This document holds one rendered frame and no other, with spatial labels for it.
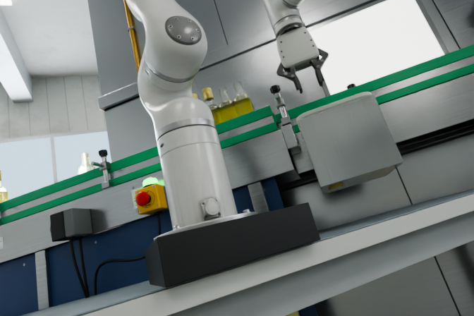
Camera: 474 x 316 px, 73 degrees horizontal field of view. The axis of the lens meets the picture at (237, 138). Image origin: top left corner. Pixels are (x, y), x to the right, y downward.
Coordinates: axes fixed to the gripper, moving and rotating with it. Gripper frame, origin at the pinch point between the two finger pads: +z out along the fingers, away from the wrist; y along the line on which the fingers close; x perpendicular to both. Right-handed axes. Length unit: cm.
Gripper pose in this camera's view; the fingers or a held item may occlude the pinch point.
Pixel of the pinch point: (309, 82)
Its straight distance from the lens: 88.7
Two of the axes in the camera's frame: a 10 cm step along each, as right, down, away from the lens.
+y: -9.3, 3.2, 1.7
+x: -2.6, -2.4, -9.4
